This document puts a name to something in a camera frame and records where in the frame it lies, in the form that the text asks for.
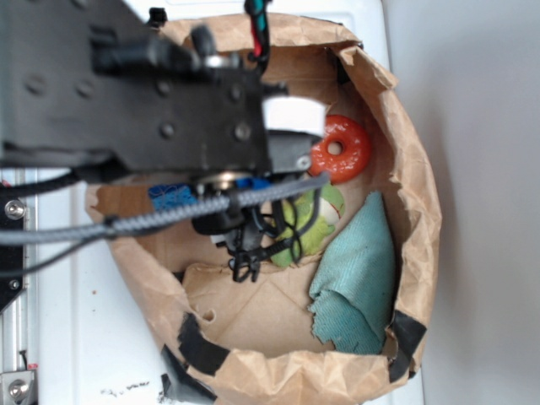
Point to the brown paper bag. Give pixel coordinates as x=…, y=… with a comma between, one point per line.
x=252, y=342

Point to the aluminium extrusion frame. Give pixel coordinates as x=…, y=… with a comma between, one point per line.
x=19, y=332

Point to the green plush toy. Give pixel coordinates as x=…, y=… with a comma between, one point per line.
x=297, y=215

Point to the blue sponge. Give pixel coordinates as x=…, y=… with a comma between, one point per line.
x=168, y=196

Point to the orange donut toy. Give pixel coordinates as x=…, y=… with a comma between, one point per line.
x=344, y=152

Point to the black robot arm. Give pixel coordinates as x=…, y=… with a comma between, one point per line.
x=88, y=86

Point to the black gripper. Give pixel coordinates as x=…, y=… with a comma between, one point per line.
x=191, y=112

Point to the teal cloth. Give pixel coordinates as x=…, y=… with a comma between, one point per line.
x=352, y=290

